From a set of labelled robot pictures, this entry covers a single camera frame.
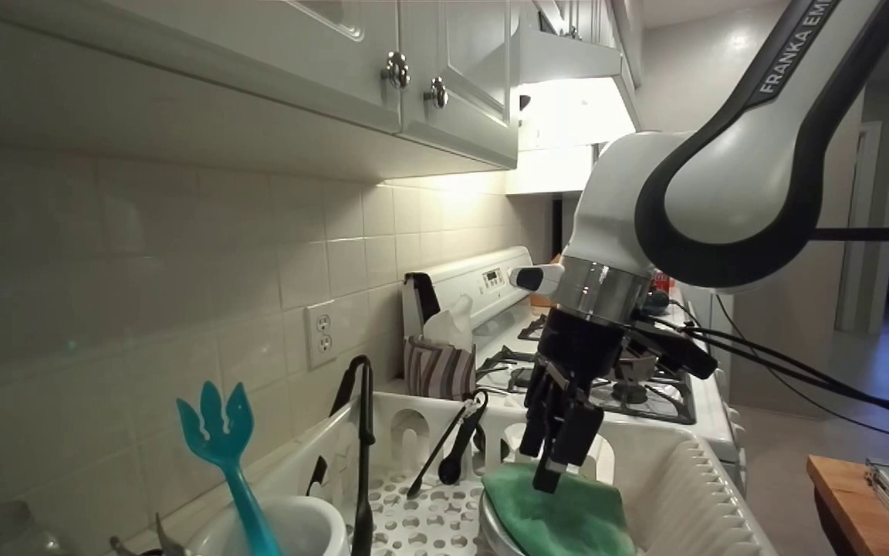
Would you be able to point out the wooden table edge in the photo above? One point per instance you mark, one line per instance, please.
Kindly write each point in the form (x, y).
(849, 509)

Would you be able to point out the striped tissue box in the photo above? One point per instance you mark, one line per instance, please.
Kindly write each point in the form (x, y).
(439, 361)

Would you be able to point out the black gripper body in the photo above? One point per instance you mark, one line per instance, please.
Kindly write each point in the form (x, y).
(576, 353)

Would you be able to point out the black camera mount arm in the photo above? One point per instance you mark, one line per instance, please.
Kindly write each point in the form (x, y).
(849, 236)

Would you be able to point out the white upper cabinets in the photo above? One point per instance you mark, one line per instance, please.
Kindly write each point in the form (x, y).
(323, 88)

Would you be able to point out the white plastic dish rack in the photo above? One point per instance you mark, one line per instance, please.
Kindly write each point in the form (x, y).
(427, 477)

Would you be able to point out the white wall outlet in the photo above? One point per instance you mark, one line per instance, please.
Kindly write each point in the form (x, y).
(323, 332)

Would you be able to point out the black ladle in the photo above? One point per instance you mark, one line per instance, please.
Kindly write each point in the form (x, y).
(455, 441)

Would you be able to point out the white range hood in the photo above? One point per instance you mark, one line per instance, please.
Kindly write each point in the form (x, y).
(570, 92)

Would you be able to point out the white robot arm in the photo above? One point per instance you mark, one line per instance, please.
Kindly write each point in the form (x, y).
(722, 205)

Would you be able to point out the white utensil cup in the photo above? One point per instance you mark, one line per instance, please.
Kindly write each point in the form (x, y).
(302, 527)

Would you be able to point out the teal pasta fork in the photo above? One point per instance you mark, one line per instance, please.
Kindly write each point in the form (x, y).
(216, 432)

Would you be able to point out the green towel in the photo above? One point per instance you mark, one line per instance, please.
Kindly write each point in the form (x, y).
(576, 521)

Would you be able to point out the white gas stove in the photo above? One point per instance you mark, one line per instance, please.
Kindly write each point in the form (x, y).
(646, 380)

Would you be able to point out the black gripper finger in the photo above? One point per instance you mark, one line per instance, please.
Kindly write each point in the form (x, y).
(565, 443)
(539, 415)

